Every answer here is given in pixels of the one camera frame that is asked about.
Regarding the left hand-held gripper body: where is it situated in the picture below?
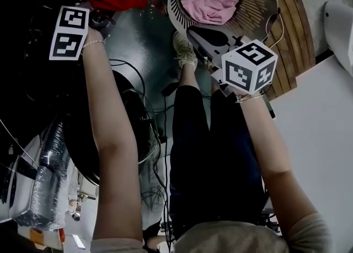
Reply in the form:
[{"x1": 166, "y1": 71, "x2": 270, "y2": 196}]
[{"x1": 49, "y1": 6, "x2": 115, "y2": 62}]

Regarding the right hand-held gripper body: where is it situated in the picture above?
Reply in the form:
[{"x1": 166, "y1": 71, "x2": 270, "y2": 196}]
[{"x1": 211, "y1": 35, "x2": 278, "y2": 97}]

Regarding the round slatted laundry basket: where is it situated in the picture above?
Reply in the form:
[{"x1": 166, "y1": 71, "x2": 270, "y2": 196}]
[{"x1": 167, "y1": 0, "x2": 279, "y2": 42}]

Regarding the dark grey washing machine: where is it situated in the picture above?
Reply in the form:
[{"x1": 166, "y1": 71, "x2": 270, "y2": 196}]
[{"x1": 0, "y1": 0, "x2": 111, "y2": 150}]

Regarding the person's right forearm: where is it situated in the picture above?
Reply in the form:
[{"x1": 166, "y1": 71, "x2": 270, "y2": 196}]
[{"x1": 237, "y1": 94, "x2": 318, "y2": 236}]

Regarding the person's left forearm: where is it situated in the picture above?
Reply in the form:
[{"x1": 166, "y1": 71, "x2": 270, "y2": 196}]
[{"x1": 81, "y1": 28, "x2": 144, "y2": 243}]

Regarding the person's right beige shoe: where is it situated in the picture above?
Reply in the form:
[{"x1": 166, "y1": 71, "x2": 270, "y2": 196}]
[{"x1": 202, "y1": 56, "x2": 218, "y2": 72}]

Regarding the person's beige shoe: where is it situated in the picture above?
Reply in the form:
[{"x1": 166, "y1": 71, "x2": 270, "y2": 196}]
[
  {"x1": 172, "y1": 30, "x2": 199, "y2": 69},
  {"x1": 202, "y1": 56, "x2": 218, "y2": 72}
]

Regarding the person's left beige shoe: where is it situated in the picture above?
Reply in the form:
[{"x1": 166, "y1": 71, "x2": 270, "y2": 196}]
[{"x1": 172, "y1": 30, "x2": 199, "y2": 69}]

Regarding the thin metal bangle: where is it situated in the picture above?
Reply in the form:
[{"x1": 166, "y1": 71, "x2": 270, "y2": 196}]
[{"x1": 236, "y1": 93, "x2": 265, "y2": 104}]

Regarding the black power adapter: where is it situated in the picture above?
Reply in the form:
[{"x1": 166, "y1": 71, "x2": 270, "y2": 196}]
[{"x1": 161, "y1": 82, "x2": 180, "y2": 97}]

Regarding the curved wooden platform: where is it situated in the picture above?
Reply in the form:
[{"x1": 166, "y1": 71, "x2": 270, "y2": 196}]
[{"x1": 264, "y1": 0, "x2": 317, "y2": 101}]

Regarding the person's right leg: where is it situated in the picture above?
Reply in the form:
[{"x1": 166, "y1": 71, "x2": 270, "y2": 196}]
[{"x1": 208, "y1": 79, "x2": 270, "y2": 225}]

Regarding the person's leg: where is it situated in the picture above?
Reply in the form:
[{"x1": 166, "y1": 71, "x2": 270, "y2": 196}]
[
  {"x1": 168, "y1": 63, "x2": 212, "y2": 236},
  {"x1": 208, "y1": 79, "x2": 270, "y2": 225}
]

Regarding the person's left leg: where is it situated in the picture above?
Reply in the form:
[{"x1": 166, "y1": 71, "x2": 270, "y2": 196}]
[{"x1": 168, "y1": 63, "x2": 212, "y2": 236}]

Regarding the white plastic device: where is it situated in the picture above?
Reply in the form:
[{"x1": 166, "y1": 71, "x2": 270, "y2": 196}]
[{"x1": 322, "y1": 0, "x2": 353, "y2": 78}]

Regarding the person's beige shirt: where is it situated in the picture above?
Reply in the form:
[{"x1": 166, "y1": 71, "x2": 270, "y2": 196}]
[{"x1": 89, "y1": 213, "x2": 331, "y2": 253}]

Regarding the orange and white box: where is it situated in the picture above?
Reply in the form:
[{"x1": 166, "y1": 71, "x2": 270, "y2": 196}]
[{"x1": 18, "y1": 225, "x2": 66, "y2": 250}]

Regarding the beaded bracelet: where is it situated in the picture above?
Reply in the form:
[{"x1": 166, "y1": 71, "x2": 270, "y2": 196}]
[{"x1": 82, "y1": 39, "x2": 106, "y2": 50}]

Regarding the cream cable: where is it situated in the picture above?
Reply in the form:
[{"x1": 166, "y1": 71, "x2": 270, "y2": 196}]
[{"x1": 264, "y1": 0, "x2": 286, "y2": 50}]

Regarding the thin black cable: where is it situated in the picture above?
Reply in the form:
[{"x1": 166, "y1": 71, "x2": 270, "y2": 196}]
[{"x1": 109, "y1": 58, "x2": 147, "y2": 101}]

